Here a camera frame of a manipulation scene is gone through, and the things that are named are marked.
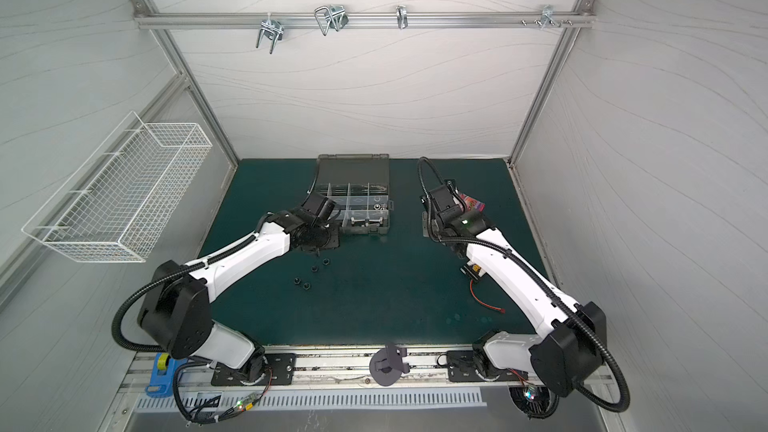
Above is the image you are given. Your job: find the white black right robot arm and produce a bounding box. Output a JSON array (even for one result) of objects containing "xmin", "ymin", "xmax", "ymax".
[{"xmin": 422, "ymin": 184, "xmax": 631, "ymax": 413}]

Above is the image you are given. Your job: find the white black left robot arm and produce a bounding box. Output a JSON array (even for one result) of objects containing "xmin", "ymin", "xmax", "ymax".
[{"xmin": 111, "ymin": 192, "xmax": 336, "ymax": 369}]

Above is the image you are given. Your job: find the purple Fox's candy bag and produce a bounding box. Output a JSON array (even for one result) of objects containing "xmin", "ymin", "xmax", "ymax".
[{"xmin": 459, "ymin": 193, "xmax": 485, "ymax": 211}]

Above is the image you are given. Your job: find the grey plastic organizer box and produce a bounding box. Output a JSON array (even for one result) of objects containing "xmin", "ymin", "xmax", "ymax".
[{"xmin": 311, "ymin": 154, "xmax": 392, "ymax": 235}]

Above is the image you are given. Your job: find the black round cap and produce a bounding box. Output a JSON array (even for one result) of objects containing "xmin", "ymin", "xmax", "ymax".
[{"xmin": 369, "ymin": 343, "xmax": 410, "ymax": 387}]

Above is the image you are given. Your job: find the metal u-bolt clamp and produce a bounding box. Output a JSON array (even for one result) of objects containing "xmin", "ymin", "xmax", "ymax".
[
  {"xmin": 314, "ymin": 4, "xmax": 349, "ymax": 36},
  {"xmin": 256, "ymin": 17, "xmax": 284, "ymax": 54}
]

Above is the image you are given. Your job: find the blue tape dispenser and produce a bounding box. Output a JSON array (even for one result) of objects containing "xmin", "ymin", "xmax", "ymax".
[{"xmin": 145, "ymin": 353, "xmax": 187, "ymax": 398}]

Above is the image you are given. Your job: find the red black wire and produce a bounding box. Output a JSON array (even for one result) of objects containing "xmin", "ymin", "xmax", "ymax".
[{"xmin": 468, "ymin": 278, "xmax": 507, "ymax": 315}]

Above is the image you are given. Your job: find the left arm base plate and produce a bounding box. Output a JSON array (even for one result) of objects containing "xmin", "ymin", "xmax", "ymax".
[{"xmin": 211, "ymin": 353, "xmax": 297, "ymax": 387}]

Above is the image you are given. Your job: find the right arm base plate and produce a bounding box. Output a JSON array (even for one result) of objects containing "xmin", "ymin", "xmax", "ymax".
[{"xmin": 435, "ymin": 350, "xmax": 521, "ymax": 385}]

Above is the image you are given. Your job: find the white slotted cable duct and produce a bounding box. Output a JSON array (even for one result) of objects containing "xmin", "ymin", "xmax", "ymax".
[{"xmin": 134, "ymin": 387, "xmax": 487, "ymax": 413}]

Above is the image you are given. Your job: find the white wire basket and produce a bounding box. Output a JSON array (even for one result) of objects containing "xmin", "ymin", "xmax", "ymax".
[{"xmin": 21, "ymin": 112, "xmax": 212, "ymax": 263}]

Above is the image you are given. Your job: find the aluminium crossbar rail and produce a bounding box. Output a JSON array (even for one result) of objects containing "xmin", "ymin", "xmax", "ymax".
[{"xmin": 134, "ymin": 9, "xmax": 597, "ymax": 31}]

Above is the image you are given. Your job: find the metal bracket clip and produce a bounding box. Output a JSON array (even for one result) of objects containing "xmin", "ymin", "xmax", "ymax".
[{"xmin": 395, "ymin": 5, "xmax": 408, "ymax": 30}]

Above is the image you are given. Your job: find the metal bracket with screws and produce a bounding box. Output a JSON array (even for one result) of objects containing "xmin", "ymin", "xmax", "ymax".
[{"xmin": 520, "ymin": 5, "xmax": 573, "ymax": 29}]

